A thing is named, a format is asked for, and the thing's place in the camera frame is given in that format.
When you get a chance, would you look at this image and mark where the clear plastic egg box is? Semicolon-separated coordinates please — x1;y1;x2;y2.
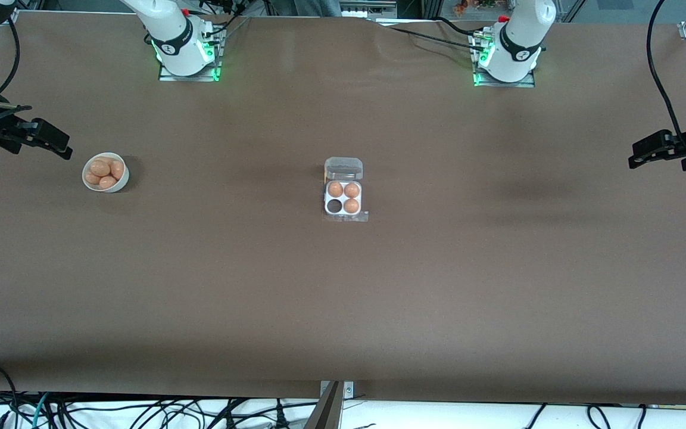
323;157;370;223

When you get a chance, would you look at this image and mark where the white round bowl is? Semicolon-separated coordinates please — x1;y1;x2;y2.
82;153;130;193

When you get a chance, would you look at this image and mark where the person in grey trousers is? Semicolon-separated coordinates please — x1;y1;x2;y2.
292;0;344;17

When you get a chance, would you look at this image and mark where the white power strip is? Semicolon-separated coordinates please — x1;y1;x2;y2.
341;0;396;18

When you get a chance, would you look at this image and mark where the white lower shelf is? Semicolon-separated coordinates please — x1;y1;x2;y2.
0;397;686;429

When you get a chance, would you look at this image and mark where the black table cable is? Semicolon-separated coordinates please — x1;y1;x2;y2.
388;26;482;51
435;16;478;36

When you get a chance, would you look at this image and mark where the teal cable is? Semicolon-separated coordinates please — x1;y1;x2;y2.
32;392;51;429

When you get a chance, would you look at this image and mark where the small metal table bracket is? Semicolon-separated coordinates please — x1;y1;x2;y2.
319;381;354;399

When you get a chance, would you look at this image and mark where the brown camera stand post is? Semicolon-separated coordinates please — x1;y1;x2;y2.
303;381;344;429

